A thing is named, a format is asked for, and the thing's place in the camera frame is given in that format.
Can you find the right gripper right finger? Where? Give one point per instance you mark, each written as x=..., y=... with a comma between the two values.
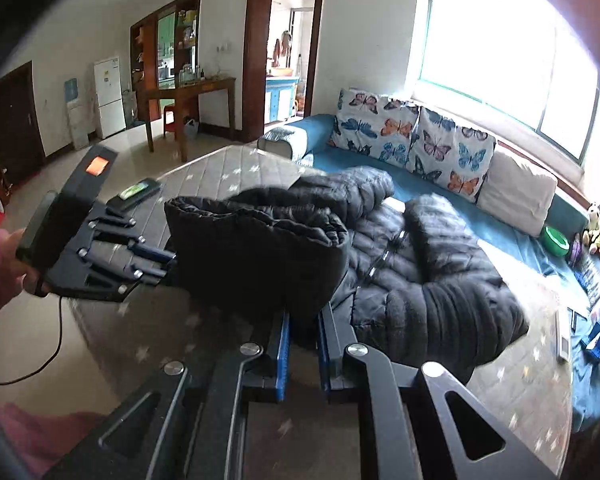
x=353, y=372

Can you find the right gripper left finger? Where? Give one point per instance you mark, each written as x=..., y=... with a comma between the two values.
x=231, y=373

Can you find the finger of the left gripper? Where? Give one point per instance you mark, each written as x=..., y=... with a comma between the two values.
x=149, y=276
x=150, y=253

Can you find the black puffer jacket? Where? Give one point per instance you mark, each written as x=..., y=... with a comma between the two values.
x=413, y=283

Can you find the person's left hand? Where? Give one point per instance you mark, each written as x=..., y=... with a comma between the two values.
x=12, y=259

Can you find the black smartphone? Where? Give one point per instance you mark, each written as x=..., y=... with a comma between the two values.
x=135, y=194

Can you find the grey star quilted mattress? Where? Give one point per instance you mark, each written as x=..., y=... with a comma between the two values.
x=525, y=387

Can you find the dark wooden door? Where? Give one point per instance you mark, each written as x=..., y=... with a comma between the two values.
x=21, y=148

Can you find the water dispenser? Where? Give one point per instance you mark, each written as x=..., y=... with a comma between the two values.
x=78, y=115

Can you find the red plastic stool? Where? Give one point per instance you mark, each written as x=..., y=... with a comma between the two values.
x=168, y=119

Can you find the wooden table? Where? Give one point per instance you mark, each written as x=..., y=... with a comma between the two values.
x=182, y=96

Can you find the white refrigerator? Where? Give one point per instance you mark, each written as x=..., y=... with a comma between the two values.
x=108, y=92

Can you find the wooden display cabinet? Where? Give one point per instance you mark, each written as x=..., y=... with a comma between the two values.
x=162, y=44

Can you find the blue sofa bed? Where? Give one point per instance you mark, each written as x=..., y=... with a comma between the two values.
x=325, y=142

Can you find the right butterfly pillow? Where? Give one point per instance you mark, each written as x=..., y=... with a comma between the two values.
x=449, y=155

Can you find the butterfly pillow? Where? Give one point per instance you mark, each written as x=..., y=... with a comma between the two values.
x=379, y=127
x=449, y=155

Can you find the green bowl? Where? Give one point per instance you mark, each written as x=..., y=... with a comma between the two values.
x=554, y=241

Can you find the white plain pillow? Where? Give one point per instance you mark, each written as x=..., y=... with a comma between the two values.
x=517, y=192

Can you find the left butterfly pillow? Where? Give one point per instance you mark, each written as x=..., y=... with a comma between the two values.
x=379, y=127

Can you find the stuffed toy animals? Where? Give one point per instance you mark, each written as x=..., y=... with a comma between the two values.
x=590, y=236

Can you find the window frame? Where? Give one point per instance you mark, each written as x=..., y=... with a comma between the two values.
x=519, y=58

